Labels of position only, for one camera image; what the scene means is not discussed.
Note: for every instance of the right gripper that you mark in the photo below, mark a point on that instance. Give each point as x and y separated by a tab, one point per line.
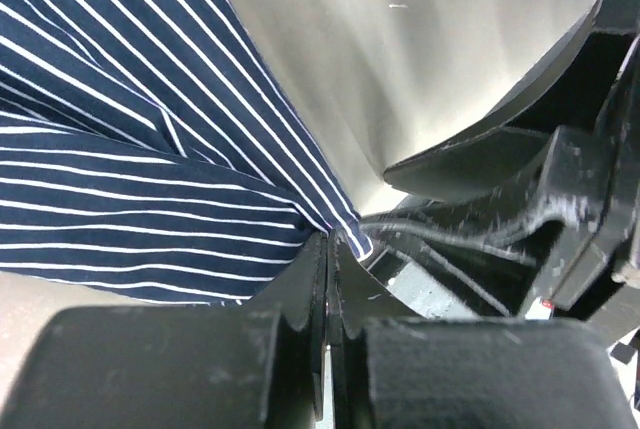
586	99

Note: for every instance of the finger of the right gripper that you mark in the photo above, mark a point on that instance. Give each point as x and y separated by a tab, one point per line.
511	247

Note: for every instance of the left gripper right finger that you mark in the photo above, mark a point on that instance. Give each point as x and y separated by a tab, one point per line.
395	369

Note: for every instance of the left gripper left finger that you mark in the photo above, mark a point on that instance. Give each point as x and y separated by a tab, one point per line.
258	364

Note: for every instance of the striped blue boxer shorts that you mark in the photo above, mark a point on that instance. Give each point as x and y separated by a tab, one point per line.
148	151

